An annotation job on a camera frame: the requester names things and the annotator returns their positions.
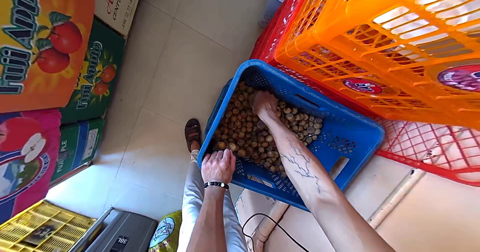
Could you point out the person's right hand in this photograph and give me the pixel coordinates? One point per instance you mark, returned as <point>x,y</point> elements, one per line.
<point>264,104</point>

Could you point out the person's left hand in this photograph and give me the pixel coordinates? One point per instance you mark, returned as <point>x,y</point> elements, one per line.
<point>217,170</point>

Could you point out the person's right fingers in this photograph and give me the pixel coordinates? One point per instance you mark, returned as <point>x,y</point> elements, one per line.
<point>256,97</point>

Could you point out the person's left fingers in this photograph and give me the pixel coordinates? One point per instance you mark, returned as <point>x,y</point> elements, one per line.
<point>216,155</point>

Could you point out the blue plastic crate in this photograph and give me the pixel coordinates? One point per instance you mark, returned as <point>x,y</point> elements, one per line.
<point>352,132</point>

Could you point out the person's right forearm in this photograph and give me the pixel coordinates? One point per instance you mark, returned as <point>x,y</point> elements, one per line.
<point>318,180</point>

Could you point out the person's left forearm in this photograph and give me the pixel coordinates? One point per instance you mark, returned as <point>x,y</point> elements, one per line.
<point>210,218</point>

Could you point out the pile of small brown fruits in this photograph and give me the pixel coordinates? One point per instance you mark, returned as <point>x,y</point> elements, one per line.
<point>243,128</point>

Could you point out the person's legs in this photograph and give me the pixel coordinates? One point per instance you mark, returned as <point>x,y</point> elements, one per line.
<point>192,203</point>

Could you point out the red plastic crate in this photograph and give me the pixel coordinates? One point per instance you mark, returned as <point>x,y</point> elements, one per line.
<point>262,44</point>

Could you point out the orange plastic crate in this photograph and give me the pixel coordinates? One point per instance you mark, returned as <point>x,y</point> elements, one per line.
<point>341,23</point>
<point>318,64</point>

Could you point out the cream pipe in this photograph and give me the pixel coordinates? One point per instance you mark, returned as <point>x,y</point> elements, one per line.
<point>270,222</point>
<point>395,197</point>

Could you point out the yellow bag with white oval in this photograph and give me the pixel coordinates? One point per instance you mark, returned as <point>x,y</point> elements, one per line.
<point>168,229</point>

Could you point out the grey plastic box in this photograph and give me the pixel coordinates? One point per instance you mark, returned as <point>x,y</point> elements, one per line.
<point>129,229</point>

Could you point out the green carton with blue stripe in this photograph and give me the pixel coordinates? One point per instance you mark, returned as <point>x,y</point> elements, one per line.
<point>75,143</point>

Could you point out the dark green carton with apples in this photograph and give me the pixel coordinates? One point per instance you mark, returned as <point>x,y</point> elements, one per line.
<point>84,83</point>

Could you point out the white carton with red print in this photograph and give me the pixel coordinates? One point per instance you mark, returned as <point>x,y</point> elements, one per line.
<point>123,14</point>

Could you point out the orange carton with apples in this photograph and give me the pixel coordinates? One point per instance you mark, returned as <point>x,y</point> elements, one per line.
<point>71,89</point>

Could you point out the yellow plastic crate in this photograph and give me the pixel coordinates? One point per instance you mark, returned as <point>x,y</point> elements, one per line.
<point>63,216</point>

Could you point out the pink carton with apples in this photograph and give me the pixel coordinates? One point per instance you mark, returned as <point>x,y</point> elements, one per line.
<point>47,121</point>

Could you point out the white plastic bag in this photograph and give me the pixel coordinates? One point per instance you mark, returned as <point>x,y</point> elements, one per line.
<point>423,31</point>

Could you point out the red lattice crate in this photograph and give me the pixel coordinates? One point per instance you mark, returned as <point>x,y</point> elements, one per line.
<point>431,166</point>

